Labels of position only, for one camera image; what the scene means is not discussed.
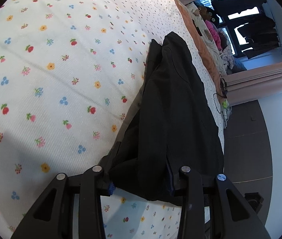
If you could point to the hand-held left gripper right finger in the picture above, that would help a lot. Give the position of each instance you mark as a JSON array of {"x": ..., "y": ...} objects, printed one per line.
[{"x": 190, "y": 186}]

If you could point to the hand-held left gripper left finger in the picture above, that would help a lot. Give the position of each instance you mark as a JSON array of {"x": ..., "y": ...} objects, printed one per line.
[{"x": 93, "y": 181}]

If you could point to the black garment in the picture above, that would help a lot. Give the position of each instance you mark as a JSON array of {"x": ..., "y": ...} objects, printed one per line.
[{"x": 170, "y": 104}]

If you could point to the blue clothes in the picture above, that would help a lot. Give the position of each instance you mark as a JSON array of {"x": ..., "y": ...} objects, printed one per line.
[{"x": 239, "y": 64}]

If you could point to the pile of clothes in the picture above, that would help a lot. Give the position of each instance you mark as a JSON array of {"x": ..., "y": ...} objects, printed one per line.
[{"x": 215, "y": 54}]

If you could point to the floral patterned clothes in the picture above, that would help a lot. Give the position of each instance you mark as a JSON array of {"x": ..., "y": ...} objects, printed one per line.
[{"x": 227, "y": 51}]

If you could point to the pink clothes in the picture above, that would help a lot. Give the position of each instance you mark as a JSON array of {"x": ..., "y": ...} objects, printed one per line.
[{"x": 212, "y": 31}]

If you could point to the hanging dark clothes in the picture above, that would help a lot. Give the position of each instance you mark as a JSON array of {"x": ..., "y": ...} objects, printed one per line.
[{"x": 258, "y": 29}]

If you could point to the black box on floor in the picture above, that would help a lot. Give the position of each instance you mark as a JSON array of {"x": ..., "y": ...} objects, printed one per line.
[{"x": 254, "y": 200}]

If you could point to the white box with small parts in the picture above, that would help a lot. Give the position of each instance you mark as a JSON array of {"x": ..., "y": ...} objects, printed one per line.
[{"x": 227, "y": 115}]

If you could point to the small black device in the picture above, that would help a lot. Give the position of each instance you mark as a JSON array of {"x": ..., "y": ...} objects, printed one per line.
[{"x": 223, "y": 87}]

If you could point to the white floral bed sheet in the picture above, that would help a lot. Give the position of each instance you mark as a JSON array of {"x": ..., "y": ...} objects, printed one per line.
[{"x": 56, "y": 79}]

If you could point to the orange-brown blanket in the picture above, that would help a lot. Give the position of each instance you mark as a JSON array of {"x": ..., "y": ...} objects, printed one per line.
[{"x": 207, "y": 54}]

